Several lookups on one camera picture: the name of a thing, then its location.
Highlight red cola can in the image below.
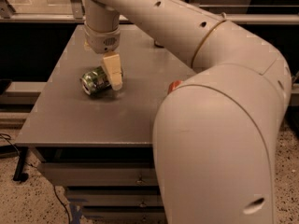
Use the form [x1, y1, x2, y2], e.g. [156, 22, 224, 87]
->
[167, 80, 182, 94]

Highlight grey drawer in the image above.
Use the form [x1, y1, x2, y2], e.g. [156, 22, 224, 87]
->
[82, 207, 165, 222]
[38, 163, 158, 187]
[65, 188, 163, 207]

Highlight gold soda can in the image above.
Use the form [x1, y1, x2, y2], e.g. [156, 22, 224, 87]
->
[154, 40, 164, 49]

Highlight grey drawer cabinet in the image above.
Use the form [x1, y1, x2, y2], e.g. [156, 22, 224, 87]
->
[14, 23, 200, 224]

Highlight top grey drawer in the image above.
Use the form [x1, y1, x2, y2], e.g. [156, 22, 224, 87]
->
[38, 163, 158, 187]

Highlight green soda can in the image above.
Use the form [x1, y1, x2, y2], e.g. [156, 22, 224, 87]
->
[80, 66, 111, 95]

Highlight black floor cable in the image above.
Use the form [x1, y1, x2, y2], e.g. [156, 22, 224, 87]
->
[0, 133, 73, 224]

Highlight bottom grey drawer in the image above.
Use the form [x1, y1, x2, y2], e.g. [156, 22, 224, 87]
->
[82, 207, 165, 222]

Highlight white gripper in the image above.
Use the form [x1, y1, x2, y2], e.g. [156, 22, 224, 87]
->
[84, 23, 122, 91]

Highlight black table leg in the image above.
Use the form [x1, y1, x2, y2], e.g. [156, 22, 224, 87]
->
[13, 147, 29, 182]

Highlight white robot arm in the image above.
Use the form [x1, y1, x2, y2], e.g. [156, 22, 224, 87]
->
[93, 0, 292, 224]

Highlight middle grey drawer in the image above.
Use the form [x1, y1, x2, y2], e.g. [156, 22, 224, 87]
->
[65, 188, 163, 207]

